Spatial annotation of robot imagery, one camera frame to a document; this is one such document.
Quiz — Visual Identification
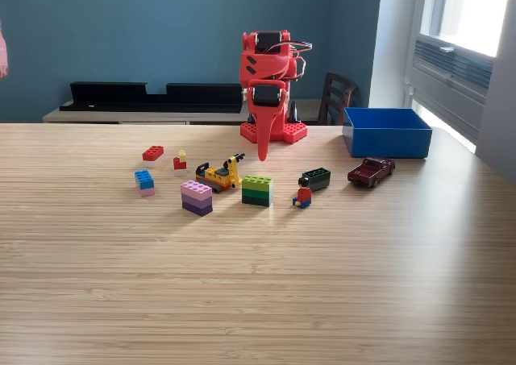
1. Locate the grey window vent unit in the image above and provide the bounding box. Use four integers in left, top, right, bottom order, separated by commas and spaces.
406, 34, 495, 143

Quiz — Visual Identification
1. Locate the yellow toy digger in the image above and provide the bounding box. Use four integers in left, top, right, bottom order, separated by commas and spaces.
193, 152, 246, 195

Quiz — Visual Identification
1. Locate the person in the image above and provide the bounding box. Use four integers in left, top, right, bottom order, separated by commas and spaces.
0, 20, 9, 81

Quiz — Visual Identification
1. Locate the black shelf unit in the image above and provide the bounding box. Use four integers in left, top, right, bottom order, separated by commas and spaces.
59, 81, 244, 114

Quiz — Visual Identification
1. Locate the blue pink lego brick stack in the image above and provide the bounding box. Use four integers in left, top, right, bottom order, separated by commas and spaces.
134, 169, 156, 198

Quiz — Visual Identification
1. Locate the small red yellow lego piece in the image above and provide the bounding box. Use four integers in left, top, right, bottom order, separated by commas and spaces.
173, 149, 188, 177

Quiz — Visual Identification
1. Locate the dark green lego brick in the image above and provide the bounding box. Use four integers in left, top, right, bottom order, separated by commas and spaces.
302, 166, 331, 192

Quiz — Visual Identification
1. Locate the red white lego brick stack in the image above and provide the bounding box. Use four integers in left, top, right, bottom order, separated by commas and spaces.
141, 145, 165, 169

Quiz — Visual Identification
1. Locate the dark wooden chair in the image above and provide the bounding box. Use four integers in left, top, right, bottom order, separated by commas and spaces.
317, 72, 360, 127

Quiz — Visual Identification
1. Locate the dark red toy car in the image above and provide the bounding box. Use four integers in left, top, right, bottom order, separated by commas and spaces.
347, 157, 397, 189

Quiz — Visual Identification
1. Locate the blue plastic bin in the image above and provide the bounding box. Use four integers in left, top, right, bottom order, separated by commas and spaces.
342, 106, 434, 160

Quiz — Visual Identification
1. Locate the pink purple lego brick stack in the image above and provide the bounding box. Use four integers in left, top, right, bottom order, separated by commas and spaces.
180, 179, 214, 218

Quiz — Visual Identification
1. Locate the bright window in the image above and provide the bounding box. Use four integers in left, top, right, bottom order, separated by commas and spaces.
418, 0, 513, 59

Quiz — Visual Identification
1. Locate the toy figure red shirt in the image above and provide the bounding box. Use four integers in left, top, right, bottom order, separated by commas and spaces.
292, 176, 314, 209

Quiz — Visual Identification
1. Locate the green lego brick stack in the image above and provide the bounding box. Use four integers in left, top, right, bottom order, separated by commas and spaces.
241, 174, 274, 208

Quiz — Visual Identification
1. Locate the pale wooden sideboard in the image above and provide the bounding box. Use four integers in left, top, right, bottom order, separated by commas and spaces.
42, 98, 335, 127

